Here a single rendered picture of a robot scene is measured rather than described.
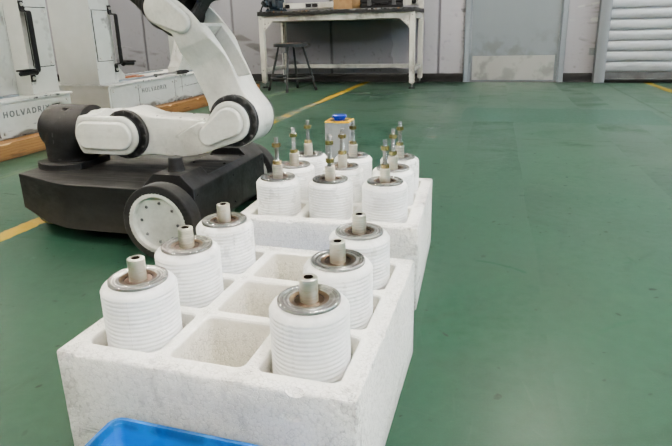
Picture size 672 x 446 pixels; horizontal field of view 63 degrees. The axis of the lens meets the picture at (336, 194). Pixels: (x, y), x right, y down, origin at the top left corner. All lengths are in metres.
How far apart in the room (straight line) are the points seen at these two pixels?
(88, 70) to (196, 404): 3.25
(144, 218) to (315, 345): 0.93
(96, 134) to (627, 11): 5.34
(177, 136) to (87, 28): 2.22
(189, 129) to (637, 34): 5.23
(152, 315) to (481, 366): 0.56
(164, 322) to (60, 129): 1.18
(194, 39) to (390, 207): 0.73
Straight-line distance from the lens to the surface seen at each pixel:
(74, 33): 3.86
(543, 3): 6.21
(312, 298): 0.65
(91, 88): 3.82
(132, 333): 0.75
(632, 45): 6.27
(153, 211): 1.47
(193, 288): 0.83
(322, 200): 1.14
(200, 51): 1.56
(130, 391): 0.76
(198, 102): 4.50
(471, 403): 0.93
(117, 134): 1.70
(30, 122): 3.27
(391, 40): 6.29
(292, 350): 0.65
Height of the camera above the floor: 0.55
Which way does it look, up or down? 16 degrees down
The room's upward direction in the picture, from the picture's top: 1 degrees counter-clockwise
